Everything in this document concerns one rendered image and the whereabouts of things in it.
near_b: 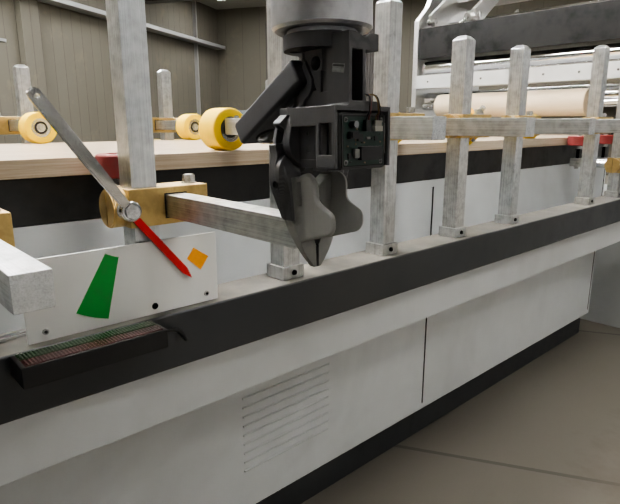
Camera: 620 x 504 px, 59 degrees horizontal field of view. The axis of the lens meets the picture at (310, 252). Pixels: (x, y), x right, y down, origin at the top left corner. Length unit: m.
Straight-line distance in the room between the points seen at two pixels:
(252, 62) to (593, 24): 10.24
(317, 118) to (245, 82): 12.12
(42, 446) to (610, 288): 2.60
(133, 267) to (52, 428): 0.23
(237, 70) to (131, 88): 11.96
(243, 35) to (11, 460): 12.15
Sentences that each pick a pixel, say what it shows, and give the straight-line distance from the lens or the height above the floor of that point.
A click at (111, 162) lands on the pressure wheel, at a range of 0.85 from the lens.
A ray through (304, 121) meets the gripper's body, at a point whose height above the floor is 0.95.
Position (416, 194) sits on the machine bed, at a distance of 1.50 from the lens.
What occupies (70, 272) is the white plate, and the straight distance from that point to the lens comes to 0.71.
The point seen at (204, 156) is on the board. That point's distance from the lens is 1.02.
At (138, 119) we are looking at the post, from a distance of 0.73.
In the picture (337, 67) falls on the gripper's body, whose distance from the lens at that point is 0.48.
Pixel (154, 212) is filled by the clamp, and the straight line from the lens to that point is 0.74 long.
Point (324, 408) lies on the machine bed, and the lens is 1.41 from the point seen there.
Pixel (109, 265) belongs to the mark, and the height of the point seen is 0.78.
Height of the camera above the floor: 0.95
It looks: 13 degrees down
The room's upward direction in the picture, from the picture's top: straight up
